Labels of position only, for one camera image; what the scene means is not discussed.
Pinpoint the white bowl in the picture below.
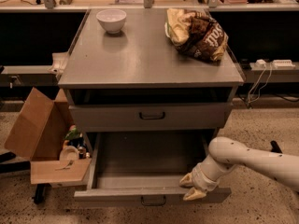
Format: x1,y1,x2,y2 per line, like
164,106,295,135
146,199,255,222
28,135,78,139
96,9,127,34

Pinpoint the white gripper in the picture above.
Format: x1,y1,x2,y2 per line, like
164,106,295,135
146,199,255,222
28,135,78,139
179,163,219,201

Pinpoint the white power strip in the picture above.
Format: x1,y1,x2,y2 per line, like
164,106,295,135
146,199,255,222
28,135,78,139
272,60,295,69

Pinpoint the white plate in box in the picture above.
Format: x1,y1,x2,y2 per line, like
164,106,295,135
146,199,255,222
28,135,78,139
59,146,79,161

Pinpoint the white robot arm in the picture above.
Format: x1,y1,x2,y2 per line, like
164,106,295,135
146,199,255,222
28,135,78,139
179,137,299,201

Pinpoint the green toy in box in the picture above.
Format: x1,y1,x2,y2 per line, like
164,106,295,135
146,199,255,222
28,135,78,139
64,125,80,140

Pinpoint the brown chip bag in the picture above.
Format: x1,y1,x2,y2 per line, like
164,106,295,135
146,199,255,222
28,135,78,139
164,8,228,62

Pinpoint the white cable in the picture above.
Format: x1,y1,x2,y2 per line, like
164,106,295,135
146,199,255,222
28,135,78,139
246,63,273,105

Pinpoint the open cardboard box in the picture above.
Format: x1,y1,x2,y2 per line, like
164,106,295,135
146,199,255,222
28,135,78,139
5,88,91,187

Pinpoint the white power adapter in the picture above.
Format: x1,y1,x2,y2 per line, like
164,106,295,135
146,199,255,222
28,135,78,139
255,59,266,67

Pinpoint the black stand leg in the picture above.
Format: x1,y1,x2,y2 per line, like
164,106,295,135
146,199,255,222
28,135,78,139
33,184,46,204

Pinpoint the black floor bar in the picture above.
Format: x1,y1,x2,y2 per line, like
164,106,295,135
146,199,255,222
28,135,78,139
270,141,281,153

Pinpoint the grey drawer cabinet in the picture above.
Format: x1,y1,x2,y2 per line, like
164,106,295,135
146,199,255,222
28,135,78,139
57,7,245,173

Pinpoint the grey top drawer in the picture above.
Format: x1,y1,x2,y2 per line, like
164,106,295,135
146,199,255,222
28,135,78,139
69,103,232,133

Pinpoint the grey drawer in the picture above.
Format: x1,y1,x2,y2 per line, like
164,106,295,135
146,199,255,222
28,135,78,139
69,103,232,133
73,132,233,208

